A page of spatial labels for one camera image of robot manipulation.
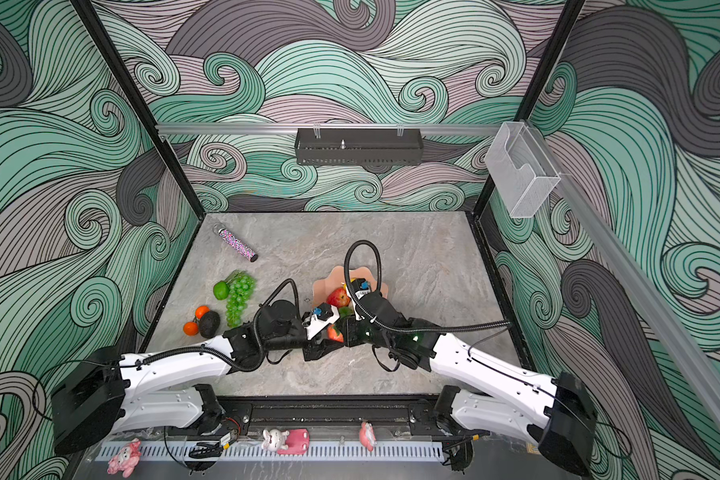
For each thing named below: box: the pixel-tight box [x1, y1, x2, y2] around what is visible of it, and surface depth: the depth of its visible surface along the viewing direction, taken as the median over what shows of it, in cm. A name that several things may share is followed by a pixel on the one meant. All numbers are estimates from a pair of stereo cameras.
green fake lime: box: [213, 280, 229, 300], surface depth 97 cm
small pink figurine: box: [359, 421, 376, 452], surface depth 68 cm
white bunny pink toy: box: [262, 428, 310, 455], surface depth 68 cm
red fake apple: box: [326, 287, 351, 308], surface depth 90 cm
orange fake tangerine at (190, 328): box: [183, 321, 199, 336], surface depth 88 cm
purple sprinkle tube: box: [218, 228, 258, 262], surface depth 109 cm
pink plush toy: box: [106, 438, 142, 478], surface depth 67 cm
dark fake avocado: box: [199, 310, 221, 338], surface depth 88 cm
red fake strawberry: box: [327, 324, 345, 343], surface depth 73 cm
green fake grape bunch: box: [225, 269, 257, 329], surface depth 94 cm
